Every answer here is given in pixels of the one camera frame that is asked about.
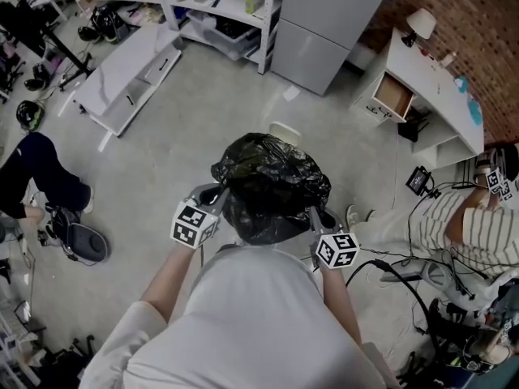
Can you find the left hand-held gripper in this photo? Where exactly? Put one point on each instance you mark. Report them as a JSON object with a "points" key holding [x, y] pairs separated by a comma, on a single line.
{"points": [[194, 227]]}

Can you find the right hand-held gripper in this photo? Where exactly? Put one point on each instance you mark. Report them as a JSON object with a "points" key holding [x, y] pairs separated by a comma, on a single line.
{"points": [[338, 251]]}

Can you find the black garbage bag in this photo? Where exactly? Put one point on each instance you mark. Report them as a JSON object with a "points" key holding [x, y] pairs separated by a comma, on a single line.
{"points": [[271, 185]]}

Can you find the person's left forearm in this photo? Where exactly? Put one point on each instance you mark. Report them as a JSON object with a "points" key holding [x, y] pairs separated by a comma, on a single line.
{"points": [[168, 286]]}

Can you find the person's right forearm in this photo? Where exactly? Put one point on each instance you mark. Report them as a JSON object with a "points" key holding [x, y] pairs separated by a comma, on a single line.
{"points": [[340, 306]]}

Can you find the white bin lid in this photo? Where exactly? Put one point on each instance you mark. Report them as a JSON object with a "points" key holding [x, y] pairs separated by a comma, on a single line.
{"points": [[286, 130]]}

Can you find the small black monitor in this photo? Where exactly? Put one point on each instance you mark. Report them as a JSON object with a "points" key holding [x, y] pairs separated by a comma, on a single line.
{"points": [[419, 180]]}

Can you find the person's white shirt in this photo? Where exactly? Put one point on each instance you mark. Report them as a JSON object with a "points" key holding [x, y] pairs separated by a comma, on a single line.
{"points": [[251, 330]]}

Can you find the white paper sheet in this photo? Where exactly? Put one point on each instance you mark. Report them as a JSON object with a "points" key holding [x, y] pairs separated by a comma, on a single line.
{"points": [[290, 92]]}

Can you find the white low cabinet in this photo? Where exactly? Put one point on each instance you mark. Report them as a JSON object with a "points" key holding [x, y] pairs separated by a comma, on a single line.
{"points": [[121, 75]]}

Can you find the clear plastic storage bin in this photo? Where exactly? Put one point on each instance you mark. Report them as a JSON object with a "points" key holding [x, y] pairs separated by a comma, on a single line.
{"points": [[227, 39]]}

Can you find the grey refrigerator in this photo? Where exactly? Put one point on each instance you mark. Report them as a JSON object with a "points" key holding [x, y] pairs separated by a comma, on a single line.
{"points": [[316, 43]]}

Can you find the white desk with drawer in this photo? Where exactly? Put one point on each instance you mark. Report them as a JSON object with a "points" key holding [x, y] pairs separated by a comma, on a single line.
{"points": [[421, 75]]}

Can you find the white shelving unit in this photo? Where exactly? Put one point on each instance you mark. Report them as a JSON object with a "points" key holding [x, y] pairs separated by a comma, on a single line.
{"points": [[227, 12]]}

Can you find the teal items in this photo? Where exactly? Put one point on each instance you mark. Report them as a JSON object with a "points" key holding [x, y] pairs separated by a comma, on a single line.
{"points": [[473, 109]]}

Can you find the green drink bottle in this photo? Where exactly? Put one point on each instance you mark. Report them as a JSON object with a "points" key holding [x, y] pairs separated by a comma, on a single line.
{"points": [[250, 2]]}

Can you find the small clear bottle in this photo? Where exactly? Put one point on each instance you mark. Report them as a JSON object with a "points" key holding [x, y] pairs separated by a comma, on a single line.
{"points": [[449, 59]]}

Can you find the black helmet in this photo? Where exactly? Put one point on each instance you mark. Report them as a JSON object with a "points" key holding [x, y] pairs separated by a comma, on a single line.
{"points": [[29, 115]]}

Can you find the white shade table lamp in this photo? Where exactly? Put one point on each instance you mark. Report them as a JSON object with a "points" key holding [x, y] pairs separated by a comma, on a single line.
{"points": [[423, 22]]}

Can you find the black metal stand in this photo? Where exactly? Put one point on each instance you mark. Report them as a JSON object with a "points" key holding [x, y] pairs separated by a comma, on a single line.
{"points": [[48, 39]]}

